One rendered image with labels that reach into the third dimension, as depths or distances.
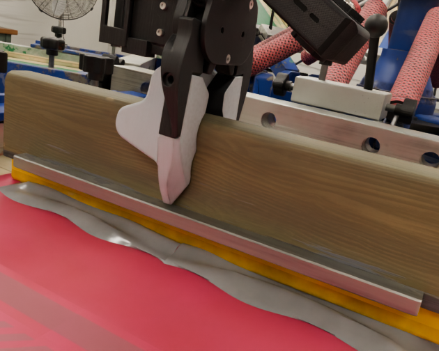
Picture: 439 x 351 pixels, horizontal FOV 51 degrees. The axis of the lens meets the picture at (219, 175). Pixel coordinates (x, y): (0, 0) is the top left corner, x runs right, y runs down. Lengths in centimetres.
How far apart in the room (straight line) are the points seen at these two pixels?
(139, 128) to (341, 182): 14
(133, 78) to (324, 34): 50
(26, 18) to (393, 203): 496
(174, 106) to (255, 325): 14
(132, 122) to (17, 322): 14
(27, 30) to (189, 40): 489
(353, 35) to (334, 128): 33
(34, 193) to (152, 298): 17
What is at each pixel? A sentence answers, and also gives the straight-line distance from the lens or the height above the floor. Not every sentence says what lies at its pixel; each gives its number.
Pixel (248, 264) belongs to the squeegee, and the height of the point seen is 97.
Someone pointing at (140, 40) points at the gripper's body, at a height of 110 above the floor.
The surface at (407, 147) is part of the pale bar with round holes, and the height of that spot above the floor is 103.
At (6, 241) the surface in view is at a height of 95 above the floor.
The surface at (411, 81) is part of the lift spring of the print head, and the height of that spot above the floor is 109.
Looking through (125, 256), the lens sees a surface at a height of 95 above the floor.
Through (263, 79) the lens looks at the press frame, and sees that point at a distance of 105.
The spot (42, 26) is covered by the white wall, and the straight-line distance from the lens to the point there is 526.
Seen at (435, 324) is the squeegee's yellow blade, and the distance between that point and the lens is 31.
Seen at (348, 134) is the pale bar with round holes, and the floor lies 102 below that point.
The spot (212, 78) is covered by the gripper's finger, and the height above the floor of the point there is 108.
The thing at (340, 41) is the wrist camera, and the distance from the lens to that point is 26.
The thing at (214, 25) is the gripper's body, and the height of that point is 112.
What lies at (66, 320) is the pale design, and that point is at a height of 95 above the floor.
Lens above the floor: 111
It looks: 17 degrees down
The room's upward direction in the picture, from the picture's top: 10 degrees clockwise
